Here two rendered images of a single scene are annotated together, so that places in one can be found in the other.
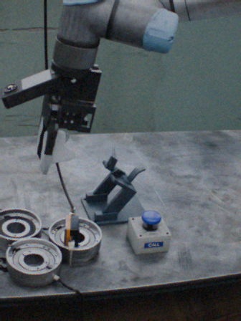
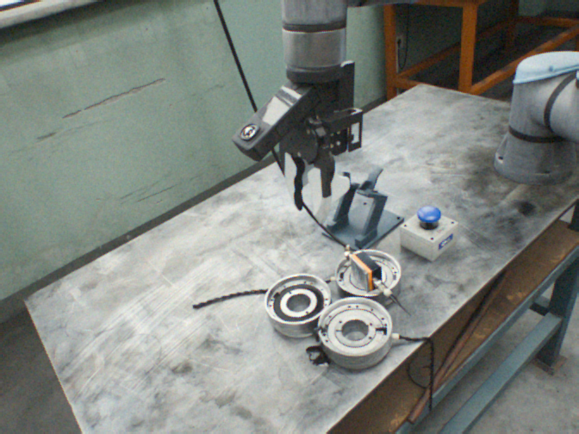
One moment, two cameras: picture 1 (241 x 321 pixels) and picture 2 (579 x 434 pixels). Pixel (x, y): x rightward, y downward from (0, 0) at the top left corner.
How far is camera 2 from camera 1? 0.53 m
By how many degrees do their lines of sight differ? 13
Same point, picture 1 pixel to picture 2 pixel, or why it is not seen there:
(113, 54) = (195, 96)
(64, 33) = (305, 15)
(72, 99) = (330, 114)
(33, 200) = (277, 261)
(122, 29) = not seen: outside the picture
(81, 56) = (338, 44)
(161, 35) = not seen: outside the picture
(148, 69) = (230, 98)
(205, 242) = (477, 214)
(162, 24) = not seen: outside the picture
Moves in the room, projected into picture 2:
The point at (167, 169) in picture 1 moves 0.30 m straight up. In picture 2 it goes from (367, 164) to (357, 33)
